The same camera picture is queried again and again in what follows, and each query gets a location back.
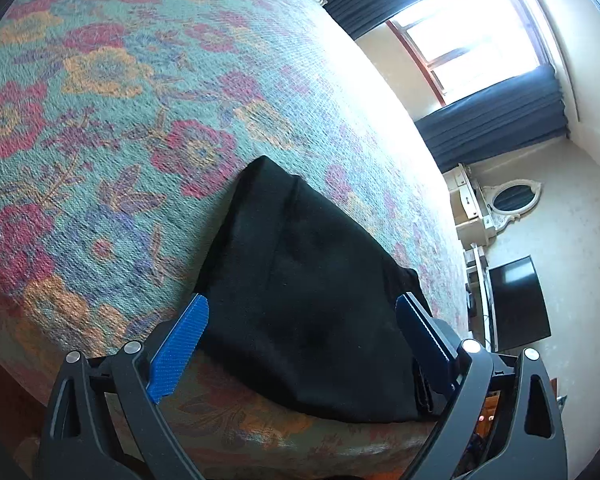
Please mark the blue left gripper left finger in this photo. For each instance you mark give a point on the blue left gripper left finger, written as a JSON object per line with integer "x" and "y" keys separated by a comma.
{"x": 175, "y": 348}

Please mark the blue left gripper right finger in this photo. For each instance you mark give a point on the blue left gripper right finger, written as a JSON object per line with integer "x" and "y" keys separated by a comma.
{"x": 433, "y": 343}

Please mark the black pants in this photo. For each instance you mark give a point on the black pants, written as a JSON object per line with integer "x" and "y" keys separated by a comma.
{"x": 301, "y": 303}

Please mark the white tv cabinet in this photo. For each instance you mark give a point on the white tv cabinet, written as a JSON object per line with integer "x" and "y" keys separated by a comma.
{"x": 481, "y": 307}

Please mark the black flat television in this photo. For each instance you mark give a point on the black flat television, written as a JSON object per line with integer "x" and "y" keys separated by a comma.
{"x": 519, "y": 310}

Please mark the white vanity dresser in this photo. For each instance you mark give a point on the white vanity dresser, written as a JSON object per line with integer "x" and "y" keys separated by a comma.
{"x": 473, "y": 223}

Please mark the oval white framed mirror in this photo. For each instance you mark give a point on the oval white framed mirror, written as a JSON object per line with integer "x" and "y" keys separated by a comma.
{"x": 510, "y": 201}

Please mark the floral bedspread bed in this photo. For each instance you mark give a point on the floral bedspread bed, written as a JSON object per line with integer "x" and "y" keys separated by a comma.
{"x": 124, "y": 125}

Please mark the dark blue right curtain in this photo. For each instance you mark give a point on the dark blue right curtain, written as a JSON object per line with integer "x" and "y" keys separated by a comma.
{"x": 513, "y": 114}

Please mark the bright window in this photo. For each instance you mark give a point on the bright window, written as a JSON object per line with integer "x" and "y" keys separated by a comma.
{"x": 464, "y": 46}

